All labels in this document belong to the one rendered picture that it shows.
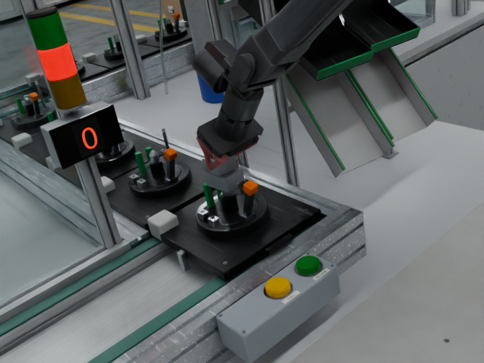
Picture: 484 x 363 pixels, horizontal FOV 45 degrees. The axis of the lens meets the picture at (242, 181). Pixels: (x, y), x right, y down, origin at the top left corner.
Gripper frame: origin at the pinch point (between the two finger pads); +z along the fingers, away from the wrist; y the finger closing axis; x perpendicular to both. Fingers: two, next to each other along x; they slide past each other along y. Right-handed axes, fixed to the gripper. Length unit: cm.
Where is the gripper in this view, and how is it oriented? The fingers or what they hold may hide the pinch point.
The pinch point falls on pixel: (220, 159)
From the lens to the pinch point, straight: 107.1
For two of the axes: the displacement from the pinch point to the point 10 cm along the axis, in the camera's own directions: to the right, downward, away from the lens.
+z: -2.4, 5.4, 8.0
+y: -7.3, 4.4, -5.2
